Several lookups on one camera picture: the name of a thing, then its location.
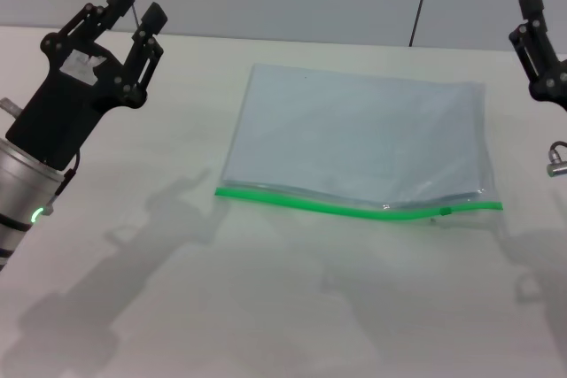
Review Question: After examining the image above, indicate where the silver cable connector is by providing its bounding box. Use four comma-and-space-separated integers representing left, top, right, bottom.
0, 96, 21, 119
534, 140, 567, 179

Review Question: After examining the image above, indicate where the thin black cable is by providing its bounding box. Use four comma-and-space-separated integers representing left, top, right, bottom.
43, 151, 82, 218

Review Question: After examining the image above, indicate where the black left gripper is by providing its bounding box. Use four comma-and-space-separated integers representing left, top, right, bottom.
4, 0, 169, 172

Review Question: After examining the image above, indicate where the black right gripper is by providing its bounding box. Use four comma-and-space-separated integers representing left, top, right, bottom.
508, 0, 567, 113

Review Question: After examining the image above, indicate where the clear document bag green zipper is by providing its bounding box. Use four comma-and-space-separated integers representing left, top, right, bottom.
214, 62, 505, 222

